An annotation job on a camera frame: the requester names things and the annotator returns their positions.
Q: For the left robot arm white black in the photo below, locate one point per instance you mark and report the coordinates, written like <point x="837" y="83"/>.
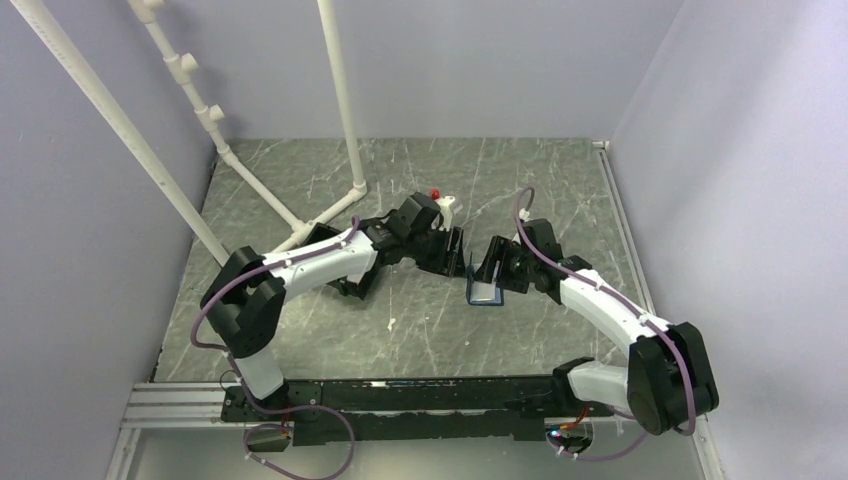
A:
<point x="245" y="301"/>

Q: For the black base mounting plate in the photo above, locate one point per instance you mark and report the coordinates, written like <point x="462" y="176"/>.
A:
<point x="521" y="408"/>

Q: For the black card tray box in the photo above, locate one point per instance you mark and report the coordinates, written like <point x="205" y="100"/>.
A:
<point x="356" y="286"/>

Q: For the white PVC pipe frame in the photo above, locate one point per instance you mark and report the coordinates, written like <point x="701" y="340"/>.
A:
<point x="181" y="66"/>

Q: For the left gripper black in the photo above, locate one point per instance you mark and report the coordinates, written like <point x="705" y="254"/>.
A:
<point x="445" y="264"/>

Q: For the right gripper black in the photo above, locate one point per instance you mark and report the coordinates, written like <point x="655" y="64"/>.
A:
<point x="501" y="249"/>

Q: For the blue leather card holder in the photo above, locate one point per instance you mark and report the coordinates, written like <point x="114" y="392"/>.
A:
<point x="478" y="294"/>

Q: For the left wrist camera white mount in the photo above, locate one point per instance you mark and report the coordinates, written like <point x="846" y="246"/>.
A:
<point x="449" y="207"/>

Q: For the aluminium extrusion rail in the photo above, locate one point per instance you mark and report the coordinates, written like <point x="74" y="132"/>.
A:
<point x="207" y="404"/>

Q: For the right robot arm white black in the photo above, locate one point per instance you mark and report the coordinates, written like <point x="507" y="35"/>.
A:
<point x="667" y="381"/>

